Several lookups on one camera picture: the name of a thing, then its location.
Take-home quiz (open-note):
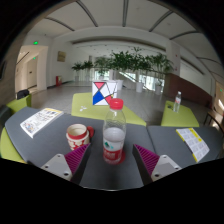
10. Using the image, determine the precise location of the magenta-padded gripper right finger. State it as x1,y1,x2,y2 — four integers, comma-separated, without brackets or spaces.
132,143,183,185

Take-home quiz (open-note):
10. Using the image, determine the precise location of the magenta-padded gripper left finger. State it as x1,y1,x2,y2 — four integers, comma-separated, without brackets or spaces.
40,143,92,185

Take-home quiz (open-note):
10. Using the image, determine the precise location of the clear red-capped water bottle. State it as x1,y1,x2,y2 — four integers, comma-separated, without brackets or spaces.
102,97,128,165

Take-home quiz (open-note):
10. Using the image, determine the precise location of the small clear water bottle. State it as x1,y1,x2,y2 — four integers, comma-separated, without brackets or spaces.
173,90,183,114

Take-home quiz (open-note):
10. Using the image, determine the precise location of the red floral mug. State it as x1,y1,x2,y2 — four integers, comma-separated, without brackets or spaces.
65,123,95,152

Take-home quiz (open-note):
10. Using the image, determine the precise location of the white printed booklet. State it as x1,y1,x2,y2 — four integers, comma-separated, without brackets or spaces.
19,107,64,139

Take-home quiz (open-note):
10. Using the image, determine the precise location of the small yellow-green table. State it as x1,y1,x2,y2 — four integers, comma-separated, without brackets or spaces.
160,100,200,128

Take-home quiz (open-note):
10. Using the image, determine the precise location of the yellow-green cushioned seat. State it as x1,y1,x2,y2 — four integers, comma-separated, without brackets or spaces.
0,126,26,164

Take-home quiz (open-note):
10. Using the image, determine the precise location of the large yellow-green table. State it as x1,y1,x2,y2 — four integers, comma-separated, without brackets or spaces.
70,92,148,127

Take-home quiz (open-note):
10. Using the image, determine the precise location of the wooden bench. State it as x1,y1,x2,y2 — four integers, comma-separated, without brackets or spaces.
203,109,224,134

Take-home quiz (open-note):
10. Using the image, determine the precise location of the yellow-green stool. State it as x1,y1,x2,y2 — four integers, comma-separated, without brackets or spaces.
5,94,33,114

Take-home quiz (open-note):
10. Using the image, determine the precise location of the black bag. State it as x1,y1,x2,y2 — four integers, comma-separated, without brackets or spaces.
16,88,30,100

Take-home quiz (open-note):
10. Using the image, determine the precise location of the white cube with coloured triangles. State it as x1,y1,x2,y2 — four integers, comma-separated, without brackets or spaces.
91,80,118,107

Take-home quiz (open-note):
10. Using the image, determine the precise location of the row of potted green plants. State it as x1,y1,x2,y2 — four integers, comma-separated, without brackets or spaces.
71,47,175,96

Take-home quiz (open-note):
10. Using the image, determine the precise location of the brown wall plaque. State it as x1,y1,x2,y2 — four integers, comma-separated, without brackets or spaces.
56,50,67,63

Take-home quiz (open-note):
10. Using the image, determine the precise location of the black wall screen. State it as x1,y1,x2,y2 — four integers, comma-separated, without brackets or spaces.
0,59,8,81

